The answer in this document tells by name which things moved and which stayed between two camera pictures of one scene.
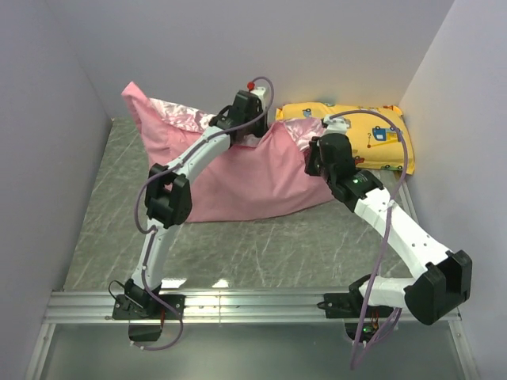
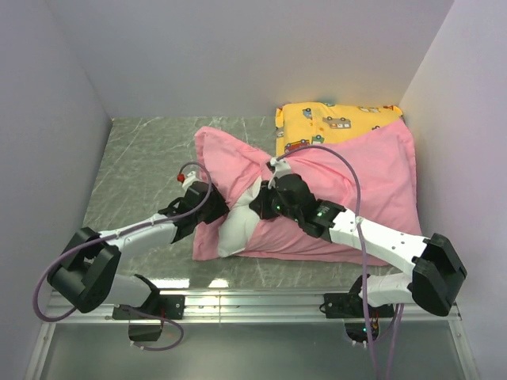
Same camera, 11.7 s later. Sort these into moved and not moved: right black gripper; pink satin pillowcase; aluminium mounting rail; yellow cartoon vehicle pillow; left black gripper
Moved: pink satin pillowcase; right black gripper; left black gripper
Not moved: yellow cartoon vehicle pillow; aluminium mounting rail
